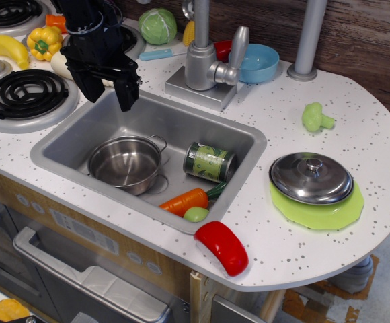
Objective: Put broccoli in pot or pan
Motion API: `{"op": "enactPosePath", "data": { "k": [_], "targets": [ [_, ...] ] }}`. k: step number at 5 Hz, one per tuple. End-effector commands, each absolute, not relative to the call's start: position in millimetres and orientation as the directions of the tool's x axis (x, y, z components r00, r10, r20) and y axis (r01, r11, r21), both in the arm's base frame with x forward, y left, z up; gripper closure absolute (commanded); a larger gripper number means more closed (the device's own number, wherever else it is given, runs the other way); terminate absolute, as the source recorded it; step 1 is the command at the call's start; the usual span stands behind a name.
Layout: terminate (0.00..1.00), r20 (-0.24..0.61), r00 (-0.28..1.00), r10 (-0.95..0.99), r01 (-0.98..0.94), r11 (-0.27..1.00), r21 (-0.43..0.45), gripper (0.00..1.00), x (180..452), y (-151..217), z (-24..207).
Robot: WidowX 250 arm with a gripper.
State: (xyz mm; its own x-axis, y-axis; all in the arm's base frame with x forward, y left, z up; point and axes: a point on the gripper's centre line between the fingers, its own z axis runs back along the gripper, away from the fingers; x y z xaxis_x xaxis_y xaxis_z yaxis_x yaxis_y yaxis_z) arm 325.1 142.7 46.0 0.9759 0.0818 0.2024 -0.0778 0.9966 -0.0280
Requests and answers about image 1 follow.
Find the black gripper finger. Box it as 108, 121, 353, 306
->
69, 67, 105, 102
114, 74, 139, 112

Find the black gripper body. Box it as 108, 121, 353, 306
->
61, 26, 138, 81

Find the light green toy broccoli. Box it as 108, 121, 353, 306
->
301, 102, 335, 132

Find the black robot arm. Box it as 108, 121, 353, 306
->
52, 1, 141, 112

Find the small steel pot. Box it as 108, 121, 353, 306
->
87, 135, 167, 196

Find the steel pot lid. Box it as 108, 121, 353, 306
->
269, 152, 354, 205

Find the cream toy bottle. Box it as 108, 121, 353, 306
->
50, 50, 116, 87

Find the yellow toy bell pepper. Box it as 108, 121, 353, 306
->
26, 26, 63, 61

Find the orange toy pepper piece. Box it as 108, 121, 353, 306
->
45, 14, 67, 33

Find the green toy cabbage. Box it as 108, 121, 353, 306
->
138, 8, 178, 45

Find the front black stove burner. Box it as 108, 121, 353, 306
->
0, 69, 79, 134

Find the grey toy faucet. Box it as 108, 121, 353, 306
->
165, 1, 249, 112

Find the grey metal sink basin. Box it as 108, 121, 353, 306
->
31, 89, 267, 234

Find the yellow toy corn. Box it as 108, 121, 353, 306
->
182, 21, 195, 46

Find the back left stove burner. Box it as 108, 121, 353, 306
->
0, 0, 50, 37

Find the green labelled tin can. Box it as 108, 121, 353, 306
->
183, 142, 237, 183

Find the red toy cup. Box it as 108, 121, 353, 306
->
214, 40, 232, 63

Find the yellow toy banana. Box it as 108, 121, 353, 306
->
0, 34, 30, 70

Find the orange toy carrot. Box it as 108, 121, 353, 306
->
159, 182, 227, 217

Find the light blue plastic bowl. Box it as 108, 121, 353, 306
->
239, 44, 280, 83

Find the light green toy fruit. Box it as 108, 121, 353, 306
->
183, 207, 209, 223

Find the grey vertical pole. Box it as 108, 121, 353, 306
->
287, 0, 327, 82

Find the light green plastic plate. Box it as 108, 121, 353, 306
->
270, 182, 364, 230

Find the yellow toy on floor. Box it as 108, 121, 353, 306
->
0, 299, 30, 322

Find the blue handled toy knife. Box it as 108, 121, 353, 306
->
139, 48, 187, 61

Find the grey oven door handle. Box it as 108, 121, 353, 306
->
13, 227, 173, 322

